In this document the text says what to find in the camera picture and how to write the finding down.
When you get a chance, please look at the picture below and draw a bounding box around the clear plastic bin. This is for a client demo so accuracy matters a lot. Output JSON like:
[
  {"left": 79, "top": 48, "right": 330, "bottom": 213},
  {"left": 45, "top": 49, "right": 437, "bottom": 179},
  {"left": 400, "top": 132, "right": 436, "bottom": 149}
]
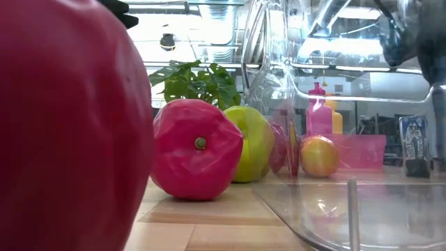
[{"left": 240, "top": 0, "right": 446, "bottom": 251}]

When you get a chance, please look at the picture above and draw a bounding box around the background robot workstation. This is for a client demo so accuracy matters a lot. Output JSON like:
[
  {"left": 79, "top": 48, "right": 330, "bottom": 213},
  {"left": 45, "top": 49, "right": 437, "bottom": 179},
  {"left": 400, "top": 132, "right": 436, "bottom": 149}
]
[{"left": 358, "top": 113, "right": 401, "bottom": 165}]

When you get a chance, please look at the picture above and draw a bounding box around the translucent red plastic bin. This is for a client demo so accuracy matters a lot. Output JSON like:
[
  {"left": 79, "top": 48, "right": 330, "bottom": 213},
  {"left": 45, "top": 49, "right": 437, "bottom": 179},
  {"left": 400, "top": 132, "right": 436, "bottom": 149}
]
[{"left": 327, "top": 133, "right": 387, "bottom": 172}]

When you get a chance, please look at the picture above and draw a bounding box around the dark red toy fruit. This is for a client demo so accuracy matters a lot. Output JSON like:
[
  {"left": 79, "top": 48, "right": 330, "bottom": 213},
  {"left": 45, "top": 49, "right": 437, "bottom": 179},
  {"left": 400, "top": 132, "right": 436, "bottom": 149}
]
[{"left": 268, "top": 120, "right": 300, "bottom": 175}]

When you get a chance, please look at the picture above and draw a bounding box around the tin can with blue label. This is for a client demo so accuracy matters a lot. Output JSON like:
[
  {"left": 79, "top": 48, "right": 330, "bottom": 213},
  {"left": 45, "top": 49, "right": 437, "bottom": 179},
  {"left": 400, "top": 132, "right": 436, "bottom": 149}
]
[{"left": 399, "top": 114, "right": 431, "bottom": 178}]

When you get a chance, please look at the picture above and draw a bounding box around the artificial green monstera plant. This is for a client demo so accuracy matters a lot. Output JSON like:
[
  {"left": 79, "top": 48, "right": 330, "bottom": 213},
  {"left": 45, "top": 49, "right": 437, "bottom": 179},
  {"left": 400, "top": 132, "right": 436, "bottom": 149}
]
[{"left": 148, "top": 59, "right": 242, "bottom": 111}]

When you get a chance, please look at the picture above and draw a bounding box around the black ceiling dome fixture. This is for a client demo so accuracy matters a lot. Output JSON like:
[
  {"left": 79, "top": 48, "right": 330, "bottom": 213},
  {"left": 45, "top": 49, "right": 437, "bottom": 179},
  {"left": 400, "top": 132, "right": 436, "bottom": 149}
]
[{"left": 159, "top": 33, "right": 176, "bottom": 52}]

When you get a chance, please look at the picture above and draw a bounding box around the red bell pepper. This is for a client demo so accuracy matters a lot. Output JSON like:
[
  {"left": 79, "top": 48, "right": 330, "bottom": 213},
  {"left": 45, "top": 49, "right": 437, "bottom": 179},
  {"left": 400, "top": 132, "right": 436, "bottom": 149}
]
[{"left": 150, "top": 98, "right": 245, "bottom": 201}]

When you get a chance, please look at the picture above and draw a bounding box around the yellow plastic squeeze bottle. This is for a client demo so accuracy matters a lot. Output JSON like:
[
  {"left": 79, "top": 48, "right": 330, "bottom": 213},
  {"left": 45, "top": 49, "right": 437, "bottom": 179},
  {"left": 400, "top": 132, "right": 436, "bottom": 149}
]
[{"left": 323, "top": 92, "right": 344, "bottom": 135}]

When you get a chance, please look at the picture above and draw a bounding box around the silver ventilation duct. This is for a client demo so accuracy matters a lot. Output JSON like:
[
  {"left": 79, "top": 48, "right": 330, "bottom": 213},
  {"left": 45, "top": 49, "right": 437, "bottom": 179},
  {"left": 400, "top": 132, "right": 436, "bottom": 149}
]
[{"left": 198, "top": 0, "right": 241, "bottom": 63}]

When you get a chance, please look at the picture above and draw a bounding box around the green toy apple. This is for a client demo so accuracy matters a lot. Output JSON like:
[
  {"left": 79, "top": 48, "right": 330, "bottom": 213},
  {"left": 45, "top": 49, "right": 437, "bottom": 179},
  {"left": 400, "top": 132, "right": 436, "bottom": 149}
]
[{"left": 222, "top": 105, "right": 275, "bottom": 184}]

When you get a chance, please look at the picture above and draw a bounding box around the pink plastic squeeze bottle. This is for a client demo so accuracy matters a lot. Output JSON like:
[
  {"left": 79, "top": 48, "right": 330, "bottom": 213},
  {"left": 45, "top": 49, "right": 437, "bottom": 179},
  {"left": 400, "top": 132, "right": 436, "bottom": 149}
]
[{"left": 305, "top": 82, "right": 334, "bottom": 137}]

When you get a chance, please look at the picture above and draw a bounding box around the red toy tomato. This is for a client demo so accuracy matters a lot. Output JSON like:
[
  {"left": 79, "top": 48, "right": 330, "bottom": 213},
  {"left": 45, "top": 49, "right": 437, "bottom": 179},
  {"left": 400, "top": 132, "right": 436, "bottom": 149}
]
[{"left": 0, "top": 0, "right": 155, "bottom": 251}]

